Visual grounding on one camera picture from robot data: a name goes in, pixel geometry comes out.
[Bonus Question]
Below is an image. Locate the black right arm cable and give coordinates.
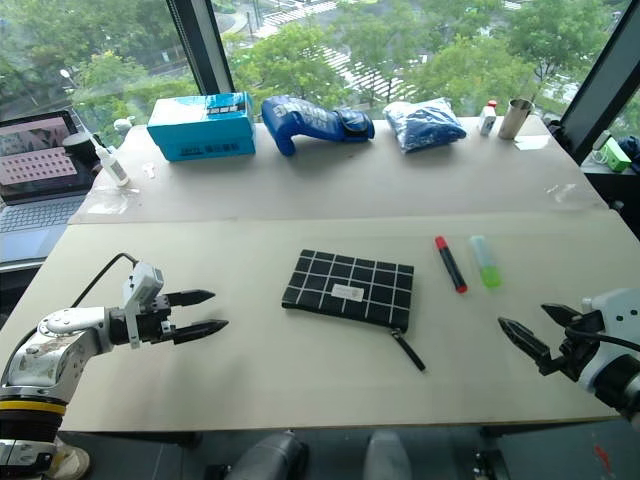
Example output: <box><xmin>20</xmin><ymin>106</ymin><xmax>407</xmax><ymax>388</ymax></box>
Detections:
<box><xmin>563</xmin><ymin>319</ymin><xmax>640</xmax><ymax>352</ymax></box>

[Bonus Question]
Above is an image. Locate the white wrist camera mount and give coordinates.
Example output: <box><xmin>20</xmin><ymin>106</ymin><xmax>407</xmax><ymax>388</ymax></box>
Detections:
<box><xmin>121</xmin><ymin>260</ymin><xmax>165</xmax><ymax>350</ymax></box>
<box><xmin>578</xmin><ymin>288</ymin><xmax>640</xmax><ymax>397</ymax></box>

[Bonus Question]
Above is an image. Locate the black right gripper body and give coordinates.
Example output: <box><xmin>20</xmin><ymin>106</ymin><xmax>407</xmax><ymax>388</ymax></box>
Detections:
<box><xmin>537</xmin><ymin>311</ymin><xmax>607</xmax><ymax>385</ymax></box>

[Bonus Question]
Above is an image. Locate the black marker with red caps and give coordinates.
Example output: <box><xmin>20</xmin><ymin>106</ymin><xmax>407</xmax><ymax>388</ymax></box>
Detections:
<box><xmin>433</xmin><ymin>235</ymin><xmax>470</xmax><ymax>295</ymax></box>

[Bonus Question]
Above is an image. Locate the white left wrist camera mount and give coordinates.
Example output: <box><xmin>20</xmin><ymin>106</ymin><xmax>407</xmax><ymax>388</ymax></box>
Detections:
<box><xmin>121</xmin><ymin>260</ymin><xmax>165</xmax><ymax>350</ymax></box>

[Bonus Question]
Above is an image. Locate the dark rounded shape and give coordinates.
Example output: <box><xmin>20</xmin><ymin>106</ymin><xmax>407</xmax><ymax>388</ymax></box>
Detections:
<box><xmin>226</xmin><ymin>431</ymin><xmax>310</xmax><ymax>480</ymax></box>

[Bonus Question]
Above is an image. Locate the black round puck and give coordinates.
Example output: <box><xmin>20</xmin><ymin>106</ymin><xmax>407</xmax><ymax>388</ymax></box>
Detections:
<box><xmin>63</xmin><ymin>131</ymin><xmax>97</xmax><ymax>167</ymax></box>

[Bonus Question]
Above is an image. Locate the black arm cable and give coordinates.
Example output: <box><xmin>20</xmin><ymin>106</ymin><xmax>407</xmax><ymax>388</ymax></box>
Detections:
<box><xmin>71</xmin><ymin>252</ymin><xmax>139</xmax><ymax>309</ymax></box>
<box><xmin>563</xmin><ymin>319</ymin><xmax>640</xmax><ymax>352</ymax></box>

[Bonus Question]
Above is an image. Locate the blue cardboard shoe box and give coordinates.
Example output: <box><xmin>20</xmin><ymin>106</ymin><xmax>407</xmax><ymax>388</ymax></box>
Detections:
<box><xmin>145</xmin><ymin>90</ymin><xmax>258</xmax><ymax>163</ymax></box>

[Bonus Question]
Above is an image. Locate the flat clear plastic sheet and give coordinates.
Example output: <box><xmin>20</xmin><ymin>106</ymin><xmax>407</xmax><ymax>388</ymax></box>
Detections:
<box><xmin>89</xmin><ymin>186</ymin><xmax>143</xmax><ymax>213</ymax></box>

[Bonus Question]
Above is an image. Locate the beige shoe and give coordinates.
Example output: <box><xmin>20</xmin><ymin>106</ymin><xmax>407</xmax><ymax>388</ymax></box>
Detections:
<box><xmin>49</xmin><ymin>439</ymin><xmax>92</xmax><ymax>480</ymax></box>

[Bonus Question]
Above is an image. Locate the dark blue cloth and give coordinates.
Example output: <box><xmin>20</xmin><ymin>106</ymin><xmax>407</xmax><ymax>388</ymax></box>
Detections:
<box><xmin>618</xmin><ymin>136</ymin><xmax>640</xmax><ymax>175</ymax></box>

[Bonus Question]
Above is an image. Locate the steel cup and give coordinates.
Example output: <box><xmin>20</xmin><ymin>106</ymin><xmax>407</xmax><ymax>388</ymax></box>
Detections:
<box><xmin>497</xmin><ymin>97</ymin><xmax>537</xmax><ymax>141</ymax></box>

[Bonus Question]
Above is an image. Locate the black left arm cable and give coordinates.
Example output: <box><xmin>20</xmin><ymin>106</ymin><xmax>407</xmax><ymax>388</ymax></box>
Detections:
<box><xmin>71</xmin><ymin>252</ymin><xmax>139</xmax><ymax>309</ymax></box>

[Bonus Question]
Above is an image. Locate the blue garment in plastic bag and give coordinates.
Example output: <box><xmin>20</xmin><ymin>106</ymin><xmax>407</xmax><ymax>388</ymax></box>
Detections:
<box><xmin>382</xmin><ymin>96</ymin><xmax>469</xmax><ymax>155</ymax></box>

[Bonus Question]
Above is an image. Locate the white nozzle squeeze bottle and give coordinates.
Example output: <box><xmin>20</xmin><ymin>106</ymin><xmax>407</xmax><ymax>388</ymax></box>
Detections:
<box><xmin>81</xmin><ymin>121</ymin><xmax>132</xmax><ymax>188</ymax></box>

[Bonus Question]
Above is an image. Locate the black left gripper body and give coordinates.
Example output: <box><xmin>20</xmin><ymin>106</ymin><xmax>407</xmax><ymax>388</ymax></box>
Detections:
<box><xmin>134</xmin><ymin>294</ymin><xmax>177</xmax><ymax>347</ymax></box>

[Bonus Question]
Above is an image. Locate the green and white box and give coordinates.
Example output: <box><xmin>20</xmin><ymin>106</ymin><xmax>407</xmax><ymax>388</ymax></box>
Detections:
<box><xmin>593</xmin><ymin>130</ymin><xmax>633</xmax><ymax>174</ymax></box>

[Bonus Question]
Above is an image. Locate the blue boxing glove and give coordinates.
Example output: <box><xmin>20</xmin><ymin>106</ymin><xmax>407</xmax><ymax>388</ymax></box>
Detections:
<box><xmin>260</xmin><ymin>95</ymin><xmax>377</xmax><ymax>158</ymax></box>

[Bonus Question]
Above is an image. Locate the green translucent glue stick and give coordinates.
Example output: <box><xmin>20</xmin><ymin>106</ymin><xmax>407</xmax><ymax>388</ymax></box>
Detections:
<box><xmin>468</xmin><ymin>234</ymin><xmax>503</xmax><ymax>290</ymax></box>

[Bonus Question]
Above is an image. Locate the grey laptop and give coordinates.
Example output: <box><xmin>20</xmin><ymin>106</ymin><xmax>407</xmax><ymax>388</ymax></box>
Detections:
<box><xmin>0</xmin><ymin>109</ymin><xmax>97</xmax><ymax>262</ymax></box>

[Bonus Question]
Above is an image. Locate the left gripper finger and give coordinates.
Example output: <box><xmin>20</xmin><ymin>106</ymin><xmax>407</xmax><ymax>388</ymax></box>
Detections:
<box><xmin>167</xmin><ymin>288</ymin><xmax>217</xmax><ymax>308</ymax></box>
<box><xmin>171</xmin><ymin>318</ymin><xmax>231</xmax><ymax>347</ymax></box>

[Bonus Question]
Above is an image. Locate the black window frame post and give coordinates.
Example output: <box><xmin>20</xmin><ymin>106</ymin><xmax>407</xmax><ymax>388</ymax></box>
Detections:
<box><xmin>166</xmin><ymin>0</ymin><xmax>237</xmax><ymax>97</ymax></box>
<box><xmin>558</xmin><ymin>0</ymin><xmax>640</xmax><ymax>167</ymax></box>

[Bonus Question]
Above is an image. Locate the black grid-pattern pouch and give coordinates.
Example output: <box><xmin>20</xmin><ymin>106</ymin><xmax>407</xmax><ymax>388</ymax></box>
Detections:
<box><xmin>280</xmin><ymin>248</ymin><xmax>428</xmax><ymax>373</ymax></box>

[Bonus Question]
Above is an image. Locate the black caster wheel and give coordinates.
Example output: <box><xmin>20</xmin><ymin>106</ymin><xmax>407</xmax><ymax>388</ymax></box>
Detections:
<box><xmin>471</xmin><ymin>448</ymin><xmax>507</xmax><ymax>480</ymax></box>

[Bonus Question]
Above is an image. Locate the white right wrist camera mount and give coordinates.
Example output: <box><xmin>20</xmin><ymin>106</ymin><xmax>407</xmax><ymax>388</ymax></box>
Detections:
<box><xmin>578</xmin><ymin>288</ymin><xmax>640</xmax><ymax>397</ymax></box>

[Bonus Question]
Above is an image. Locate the small white red-capped bottle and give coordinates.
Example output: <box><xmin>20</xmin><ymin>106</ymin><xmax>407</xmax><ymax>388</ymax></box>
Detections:
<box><xmin>478</xmin><ymin>99</ymin><xmax>499</xmax><ymax>138</ymax></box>

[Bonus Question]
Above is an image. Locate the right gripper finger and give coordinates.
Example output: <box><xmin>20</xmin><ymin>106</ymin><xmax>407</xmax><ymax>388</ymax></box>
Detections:
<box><xmin>541</xmin><ymin>302</ymin><xmax>585</xmax><ymax>328</ymax></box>
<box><xmin>497</xmin><ymin>317</ymin><xmax>557</xmax><ymax>376</ymax></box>

